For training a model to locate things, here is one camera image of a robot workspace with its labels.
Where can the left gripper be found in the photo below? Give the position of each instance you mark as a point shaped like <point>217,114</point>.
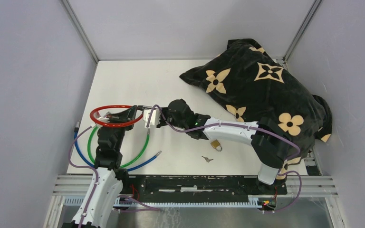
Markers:
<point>124,116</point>

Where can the red cable lock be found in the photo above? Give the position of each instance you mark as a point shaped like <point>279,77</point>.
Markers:
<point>95,112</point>

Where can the small padlock keys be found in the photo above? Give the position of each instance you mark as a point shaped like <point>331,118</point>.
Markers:
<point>207,159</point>

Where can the small brass padlock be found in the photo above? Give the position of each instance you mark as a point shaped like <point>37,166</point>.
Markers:
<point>216,145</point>

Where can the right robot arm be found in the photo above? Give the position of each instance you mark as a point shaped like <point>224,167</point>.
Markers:
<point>271,144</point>

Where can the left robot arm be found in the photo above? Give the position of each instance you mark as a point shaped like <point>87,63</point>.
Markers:
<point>108,177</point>

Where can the black floral blanket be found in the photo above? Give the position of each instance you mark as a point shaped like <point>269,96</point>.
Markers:
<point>250,85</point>

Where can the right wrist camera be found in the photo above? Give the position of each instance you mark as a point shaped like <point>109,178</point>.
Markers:
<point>151,117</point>

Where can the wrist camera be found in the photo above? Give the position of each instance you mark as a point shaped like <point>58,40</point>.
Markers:
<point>151,117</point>
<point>102,118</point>

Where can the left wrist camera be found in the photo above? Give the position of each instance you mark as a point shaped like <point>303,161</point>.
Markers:
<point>102,118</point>

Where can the green cable lock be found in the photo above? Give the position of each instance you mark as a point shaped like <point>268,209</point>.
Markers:
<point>92,159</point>

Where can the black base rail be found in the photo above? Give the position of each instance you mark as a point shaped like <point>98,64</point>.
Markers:
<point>198,189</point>

